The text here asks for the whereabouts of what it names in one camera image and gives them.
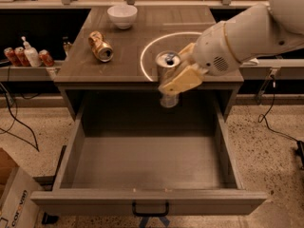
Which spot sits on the grey open top drawer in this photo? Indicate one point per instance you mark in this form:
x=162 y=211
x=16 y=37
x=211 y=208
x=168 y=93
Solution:
x=111 y=163

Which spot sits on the cardboard box with lettering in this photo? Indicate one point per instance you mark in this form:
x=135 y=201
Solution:
x=17 y=210

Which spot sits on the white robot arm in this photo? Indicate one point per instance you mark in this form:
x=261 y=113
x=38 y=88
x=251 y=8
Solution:
x=261 y=30

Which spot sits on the white pump soap bottle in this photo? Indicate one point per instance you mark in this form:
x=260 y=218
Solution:
x=31 y=53

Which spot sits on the crushed orange soda can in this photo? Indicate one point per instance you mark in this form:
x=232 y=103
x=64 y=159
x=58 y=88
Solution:
x=102 y=50

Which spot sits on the silver redbull can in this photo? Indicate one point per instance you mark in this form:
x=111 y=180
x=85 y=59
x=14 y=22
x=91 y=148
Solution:
x=167 y=62

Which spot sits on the white folded cloth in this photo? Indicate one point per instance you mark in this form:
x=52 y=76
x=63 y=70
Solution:
x=252 y=62

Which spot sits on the grey low side shelf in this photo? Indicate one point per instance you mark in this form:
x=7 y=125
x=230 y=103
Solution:
x=29 y=74

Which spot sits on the white ceramic bowl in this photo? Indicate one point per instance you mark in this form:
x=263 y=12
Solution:
x=122 y=16

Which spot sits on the red can right of bottle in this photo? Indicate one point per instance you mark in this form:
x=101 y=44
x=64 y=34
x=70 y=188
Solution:
x=46 y=58

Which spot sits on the small dark glass bottle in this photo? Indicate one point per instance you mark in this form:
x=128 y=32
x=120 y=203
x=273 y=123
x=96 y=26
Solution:
x=66 y=45

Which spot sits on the black drawer handle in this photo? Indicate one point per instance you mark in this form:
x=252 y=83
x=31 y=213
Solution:
x=150 y=210

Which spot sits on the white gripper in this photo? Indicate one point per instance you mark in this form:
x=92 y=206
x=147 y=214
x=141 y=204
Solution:
x=211 y=50

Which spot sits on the grey cabinet with wooden top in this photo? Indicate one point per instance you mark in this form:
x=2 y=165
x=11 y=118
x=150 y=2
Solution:
x=127 y=85

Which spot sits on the red can far left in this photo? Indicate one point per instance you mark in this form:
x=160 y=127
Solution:
x=10 y=54

